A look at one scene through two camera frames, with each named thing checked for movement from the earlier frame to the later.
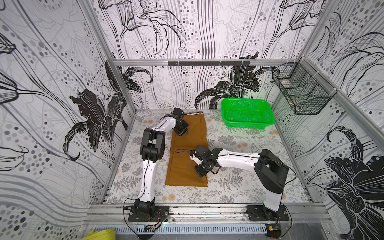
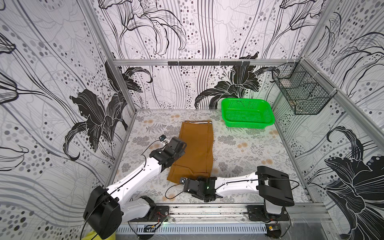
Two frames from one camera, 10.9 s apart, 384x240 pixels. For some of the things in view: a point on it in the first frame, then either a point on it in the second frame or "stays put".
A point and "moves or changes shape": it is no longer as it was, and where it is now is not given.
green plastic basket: [247, 113] stays put
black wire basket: [306, 93] stays put
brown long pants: [181, 170] moves or changes shape
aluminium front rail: [121, 213] stays put
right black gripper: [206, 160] -> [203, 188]
